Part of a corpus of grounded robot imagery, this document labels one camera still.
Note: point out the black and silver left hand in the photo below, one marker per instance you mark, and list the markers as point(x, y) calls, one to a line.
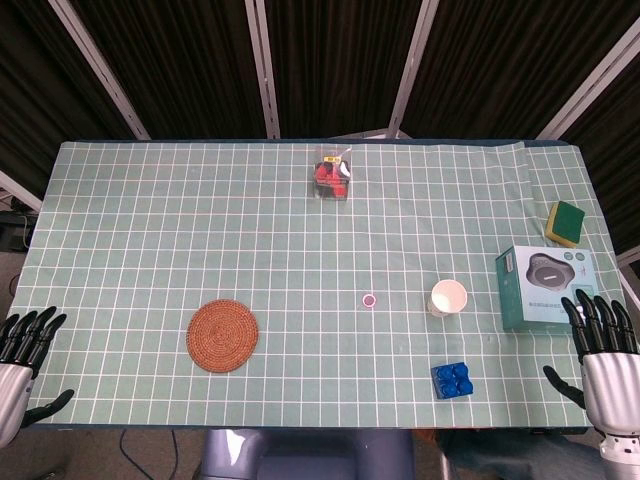
point(15, 385)

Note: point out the black and silver right hand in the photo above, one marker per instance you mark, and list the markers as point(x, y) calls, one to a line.
point(612, 385)

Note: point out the white paper cup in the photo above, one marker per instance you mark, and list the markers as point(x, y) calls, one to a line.
point(448, 297)

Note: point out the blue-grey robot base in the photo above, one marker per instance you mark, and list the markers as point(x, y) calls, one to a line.
point(305, 455)

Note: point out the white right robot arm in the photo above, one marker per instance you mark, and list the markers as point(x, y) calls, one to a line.
point(620, 450)

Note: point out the teal product box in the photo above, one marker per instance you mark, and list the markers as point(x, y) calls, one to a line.
point(540, 290)

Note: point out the black box on floor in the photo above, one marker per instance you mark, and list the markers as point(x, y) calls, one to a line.
point(12, 230)

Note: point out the blue toy building block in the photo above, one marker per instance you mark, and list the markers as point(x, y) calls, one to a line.
point(452, 380)

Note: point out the green and yellow sponge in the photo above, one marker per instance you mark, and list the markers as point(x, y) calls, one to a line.
point(565, 222)

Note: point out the round woven rattan coaster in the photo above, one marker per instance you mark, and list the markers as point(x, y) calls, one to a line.
point(223, 336)

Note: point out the small round pink token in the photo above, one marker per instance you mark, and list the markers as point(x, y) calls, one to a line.
point(369, 300)

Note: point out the green grid tablecloth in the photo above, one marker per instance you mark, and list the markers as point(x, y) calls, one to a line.
point(300, 250)

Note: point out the clear box with red items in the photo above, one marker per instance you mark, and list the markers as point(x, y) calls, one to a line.
point(331, 177)

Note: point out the black pleated curtain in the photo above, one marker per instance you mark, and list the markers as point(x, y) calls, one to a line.
point(340, 60)

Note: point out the white frame post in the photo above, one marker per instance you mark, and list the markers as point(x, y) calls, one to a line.
point(20, 190)
point(412, 70)
point(100, 70)
point(262, 70)
point(590, 85)

